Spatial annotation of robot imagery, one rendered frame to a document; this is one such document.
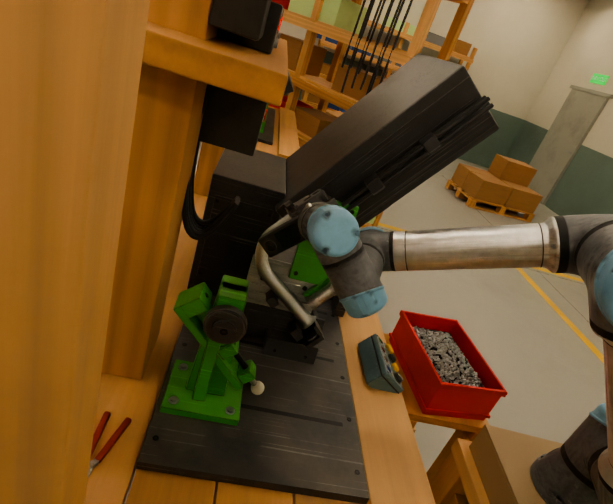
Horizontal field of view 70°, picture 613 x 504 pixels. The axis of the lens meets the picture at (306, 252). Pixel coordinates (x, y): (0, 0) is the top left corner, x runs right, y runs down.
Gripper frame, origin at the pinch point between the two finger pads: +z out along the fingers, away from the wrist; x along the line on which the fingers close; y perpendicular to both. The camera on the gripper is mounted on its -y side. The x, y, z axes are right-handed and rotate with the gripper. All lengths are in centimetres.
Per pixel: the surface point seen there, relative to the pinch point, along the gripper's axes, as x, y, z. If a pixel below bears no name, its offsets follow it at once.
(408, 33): 54, 429, 762
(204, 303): 0.1, -22.4, -23.1
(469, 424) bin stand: -76, 9, 4
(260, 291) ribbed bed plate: -11.3, -16.4, 6.5
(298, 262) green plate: -10.0, -4.7, 3.4
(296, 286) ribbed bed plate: -15.2, -8.4, 5.4
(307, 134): 9, 72, 313
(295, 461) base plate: -34.5, -26.6, -24.5
